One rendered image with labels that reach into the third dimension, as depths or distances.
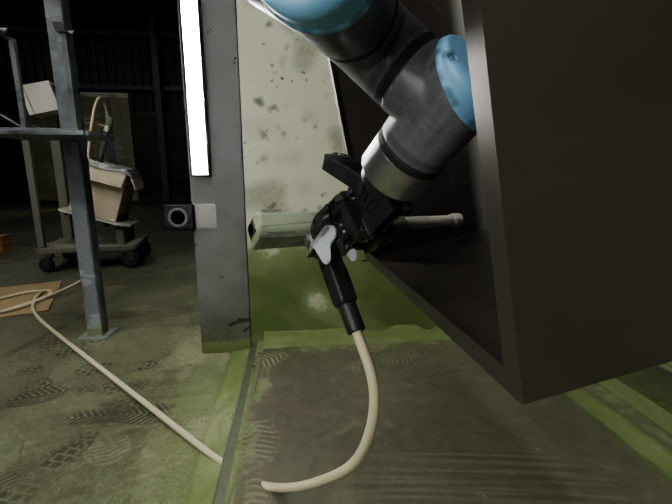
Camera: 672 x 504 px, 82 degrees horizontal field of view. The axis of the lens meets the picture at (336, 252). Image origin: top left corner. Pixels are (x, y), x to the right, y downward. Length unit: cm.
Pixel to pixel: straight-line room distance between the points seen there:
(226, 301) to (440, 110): 119
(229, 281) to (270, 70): 73
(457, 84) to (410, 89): 5
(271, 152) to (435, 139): 100
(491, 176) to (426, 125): 13
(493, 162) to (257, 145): 114
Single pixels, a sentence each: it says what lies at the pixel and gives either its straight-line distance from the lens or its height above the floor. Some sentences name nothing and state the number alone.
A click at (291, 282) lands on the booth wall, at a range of 144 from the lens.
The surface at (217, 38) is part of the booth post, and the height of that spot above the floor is 108.
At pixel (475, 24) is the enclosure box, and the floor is 76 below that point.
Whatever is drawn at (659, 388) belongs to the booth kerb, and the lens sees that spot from 136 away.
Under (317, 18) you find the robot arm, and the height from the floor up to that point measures 76.
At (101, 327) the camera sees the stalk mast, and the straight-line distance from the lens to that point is 188.
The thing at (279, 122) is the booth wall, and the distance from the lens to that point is 140.
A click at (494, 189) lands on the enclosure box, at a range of 33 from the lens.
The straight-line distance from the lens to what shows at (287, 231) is 61.
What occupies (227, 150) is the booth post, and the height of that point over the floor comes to 73.
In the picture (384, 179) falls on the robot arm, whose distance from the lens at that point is 47.
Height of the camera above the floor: 65
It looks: 11 degrees down
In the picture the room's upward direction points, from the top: straight up
